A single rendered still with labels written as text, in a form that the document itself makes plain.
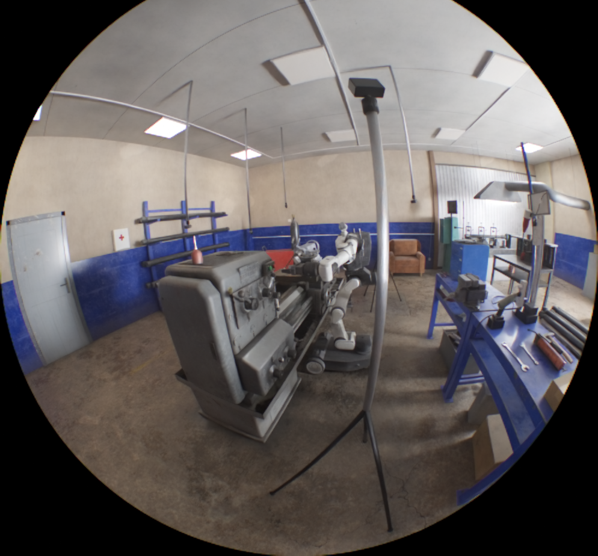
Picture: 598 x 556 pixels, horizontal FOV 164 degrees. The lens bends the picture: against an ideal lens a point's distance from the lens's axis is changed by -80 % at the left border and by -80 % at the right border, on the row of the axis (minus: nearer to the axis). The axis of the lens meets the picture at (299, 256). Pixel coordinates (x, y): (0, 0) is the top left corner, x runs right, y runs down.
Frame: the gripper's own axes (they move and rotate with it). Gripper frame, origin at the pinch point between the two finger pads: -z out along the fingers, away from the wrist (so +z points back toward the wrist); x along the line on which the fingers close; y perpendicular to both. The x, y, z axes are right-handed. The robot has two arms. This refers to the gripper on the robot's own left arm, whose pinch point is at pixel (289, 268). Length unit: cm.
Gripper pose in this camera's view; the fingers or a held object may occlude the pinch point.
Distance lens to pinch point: 129.1
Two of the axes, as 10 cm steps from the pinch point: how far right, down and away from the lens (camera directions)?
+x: 3.5, -1.9, 9.2
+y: -0.7, -9.8, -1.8
